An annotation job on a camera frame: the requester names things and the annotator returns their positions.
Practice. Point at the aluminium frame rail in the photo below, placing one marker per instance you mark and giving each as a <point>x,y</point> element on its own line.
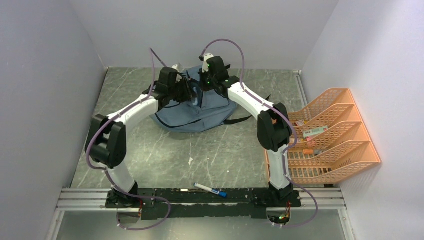
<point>76,199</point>

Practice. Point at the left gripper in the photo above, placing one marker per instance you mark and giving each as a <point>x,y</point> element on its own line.
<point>189,93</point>

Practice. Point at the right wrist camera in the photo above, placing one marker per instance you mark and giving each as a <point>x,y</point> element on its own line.
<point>205,64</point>

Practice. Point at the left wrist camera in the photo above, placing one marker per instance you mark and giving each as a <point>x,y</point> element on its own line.
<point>178,67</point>

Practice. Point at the teal box in rack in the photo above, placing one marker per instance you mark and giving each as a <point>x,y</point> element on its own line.
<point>315,131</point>

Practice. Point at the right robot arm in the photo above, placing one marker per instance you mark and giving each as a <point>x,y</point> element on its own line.
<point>273,127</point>

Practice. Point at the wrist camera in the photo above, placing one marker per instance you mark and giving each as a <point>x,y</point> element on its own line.
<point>178,67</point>
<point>205,64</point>

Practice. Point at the blue student backpack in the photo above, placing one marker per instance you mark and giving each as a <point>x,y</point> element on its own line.
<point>212,111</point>

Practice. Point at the orange desk organizer tray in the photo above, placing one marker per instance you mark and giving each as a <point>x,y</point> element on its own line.
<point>267,165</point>

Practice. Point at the orange plastic file rack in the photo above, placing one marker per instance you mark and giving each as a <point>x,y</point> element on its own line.
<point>344,150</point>

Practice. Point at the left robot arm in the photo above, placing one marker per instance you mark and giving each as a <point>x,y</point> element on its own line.
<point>106,144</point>

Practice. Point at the blue capped marker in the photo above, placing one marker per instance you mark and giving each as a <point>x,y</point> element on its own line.
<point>210,190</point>

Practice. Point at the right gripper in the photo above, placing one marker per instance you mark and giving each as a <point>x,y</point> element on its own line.
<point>201,75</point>

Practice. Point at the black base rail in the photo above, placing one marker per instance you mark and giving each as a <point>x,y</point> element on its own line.
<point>195,203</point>

